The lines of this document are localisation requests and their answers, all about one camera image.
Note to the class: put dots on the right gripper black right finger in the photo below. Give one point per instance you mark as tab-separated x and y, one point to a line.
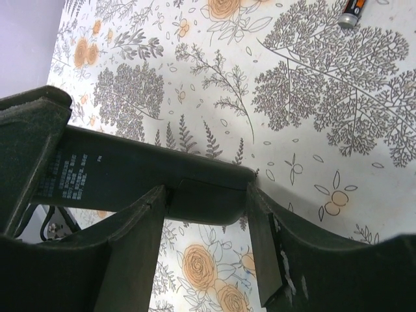
302	267

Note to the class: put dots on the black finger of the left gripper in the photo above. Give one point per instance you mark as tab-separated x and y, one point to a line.
32	123

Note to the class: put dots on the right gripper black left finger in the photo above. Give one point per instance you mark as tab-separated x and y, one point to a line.
106	267

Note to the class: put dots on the black tv remote control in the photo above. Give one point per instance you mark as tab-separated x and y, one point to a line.
91	170

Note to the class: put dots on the black grey battery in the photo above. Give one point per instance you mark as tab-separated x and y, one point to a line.
351	14

